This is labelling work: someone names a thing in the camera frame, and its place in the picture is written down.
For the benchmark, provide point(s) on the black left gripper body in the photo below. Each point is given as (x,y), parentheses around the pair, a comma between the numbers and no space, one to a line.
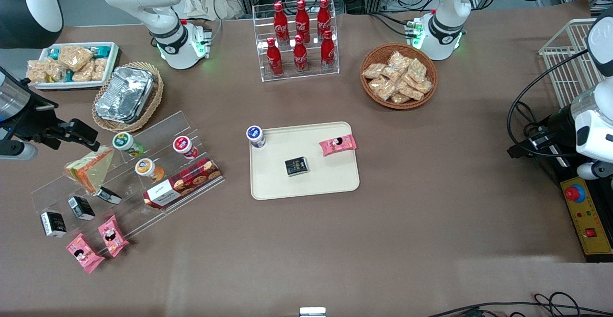
(558,123)

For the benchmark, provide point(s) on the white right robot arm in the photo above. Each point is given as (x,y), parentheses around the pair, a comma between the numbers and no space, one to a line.
(143,1)

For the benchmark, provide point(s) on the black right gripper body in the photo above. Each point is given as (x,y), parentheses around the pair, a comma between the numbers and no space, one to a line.
(32,118)

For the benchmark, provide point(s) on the orange-lidded drink cup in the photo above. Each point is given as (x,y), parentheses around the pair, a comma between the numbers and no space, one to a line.
(147,168)

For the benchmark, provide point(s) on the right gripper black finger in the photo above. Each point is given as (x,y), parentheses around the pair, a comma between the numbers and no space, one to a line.
(86,142)
(77,127)

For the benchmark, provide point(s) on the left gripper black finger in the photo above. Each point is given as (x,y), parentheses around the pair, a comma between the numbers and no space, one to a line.
(519,151)
(539,135)

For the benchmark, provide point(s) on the white rectangular tray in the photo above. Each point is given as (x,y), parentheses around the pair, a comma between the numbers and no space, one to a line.
(112,63)

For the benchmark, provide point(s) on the red cookie box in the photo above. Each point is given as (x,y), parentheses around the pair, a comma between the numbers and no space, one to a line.
(182,184)

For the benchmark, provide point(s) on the oval wicker basket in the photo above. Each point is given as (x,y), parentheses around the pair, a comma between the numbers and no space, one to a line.
(155,96)

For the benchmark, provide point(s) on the green-lidded drink cup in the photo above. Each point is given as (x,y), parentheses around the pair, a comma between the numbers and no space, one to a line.
(125,143)

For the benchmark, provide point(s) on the pink snack packet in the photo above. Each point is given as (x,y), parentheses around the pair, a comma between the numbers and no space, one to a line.
(338,145)
(113,236)
(84,254)

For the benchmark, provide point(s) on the round wicker basket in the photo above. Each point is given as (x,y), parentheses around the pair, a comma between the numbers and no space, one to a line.
(371,96)

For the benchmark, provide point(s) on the small black box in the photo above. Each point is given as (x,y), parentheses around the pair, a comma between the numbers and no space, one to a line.
(53,224)
(108,195)
(81,208)
(297,166)

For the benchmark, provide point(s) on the clear rice cracker packet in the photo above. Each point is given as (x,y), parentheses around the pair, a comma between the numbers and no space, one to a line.
(410,92)
(423,86)
(391,73)
(381,88)
(83,73)
(75,57)
(98,69)
(399,60)
(373,71)
(55,70)
(36,71)
(417,70)
(400,99)

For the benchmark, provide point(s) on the clear acrylic stepped shelf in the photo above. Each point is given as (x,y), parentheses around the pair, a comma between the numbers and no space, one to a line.
(143,183)

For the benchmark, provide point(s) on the silver foil container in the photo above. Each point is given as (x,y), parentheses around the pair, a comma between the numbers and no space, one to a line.
(125,94)

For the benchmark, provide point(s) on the clear acrylic bottle rack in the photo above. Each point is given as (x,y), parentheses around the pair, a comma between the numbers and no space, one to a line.
(261,75)

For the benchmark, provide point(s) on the small white object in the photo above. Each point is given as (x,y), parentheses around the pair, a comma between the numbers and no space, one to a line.
(312,312)

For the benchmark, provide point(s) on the teal snack packet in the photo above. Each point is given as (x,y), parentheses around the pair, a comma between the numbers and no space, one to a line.
(102,51)
(69,76)
(53,53)

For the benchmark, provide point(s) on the triangle sandwich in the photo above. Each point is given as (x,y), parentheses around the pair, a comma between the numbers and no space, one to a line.
(91,169)

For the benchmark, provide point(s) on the beige plastic serving tray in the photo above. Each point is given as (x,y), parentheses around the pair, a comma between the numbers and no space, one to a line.
(306,183)

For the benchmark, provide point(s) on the blue-lidded drink cup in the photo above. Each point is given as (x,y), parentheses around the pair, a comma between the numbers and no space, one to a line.
(255,135)

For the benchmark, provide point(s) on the yellow emergency stop box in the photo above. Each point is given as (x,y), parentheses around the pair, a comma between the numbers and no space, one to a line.
(589,221)

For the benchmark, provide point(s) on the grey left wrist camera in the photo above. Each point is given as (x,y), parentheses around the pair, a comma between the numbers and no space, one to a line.
(594,170)

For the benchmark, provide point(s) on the red cola bottle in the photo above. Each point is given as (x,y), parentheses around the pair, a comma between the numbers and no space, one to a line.
(274,61)
(302,20)
(323,17)
(280,22)
(327,53)
(300,57)

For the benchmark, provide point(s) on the red-lidded drink cup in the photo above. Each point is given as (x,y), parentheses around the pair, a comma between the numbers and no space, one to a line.
(184,146)

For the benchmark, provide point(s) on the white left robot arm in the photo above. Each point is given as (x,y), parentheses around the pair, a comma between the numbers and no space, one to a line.
(448,1)

